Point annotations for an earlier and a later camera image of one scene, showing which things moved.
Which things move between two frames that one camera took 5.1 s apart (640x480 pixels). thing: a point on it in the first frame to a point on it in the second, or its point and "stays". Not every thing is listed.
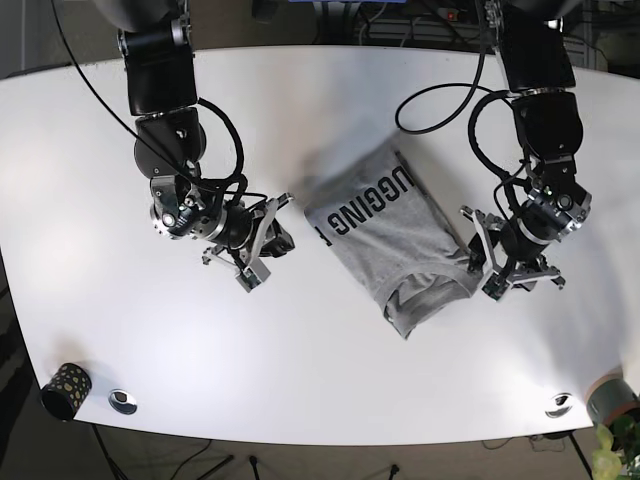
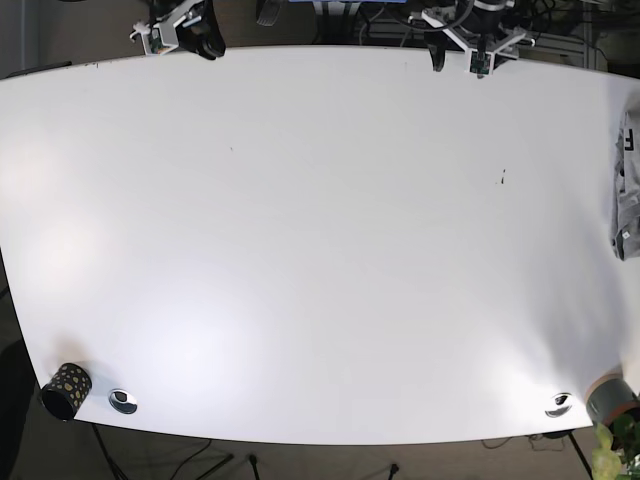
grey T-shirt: x=384 y=218 to x=625 y=239
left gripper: x=277 y=242 to x=160 y=35
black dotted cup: x=66 y=391 stays
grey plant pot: x=609 y=396 stays
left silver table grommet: x=122 y=402 stays
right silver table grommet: x=559 y=405 stays
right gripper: x=495 y=252 to x=481 y=28
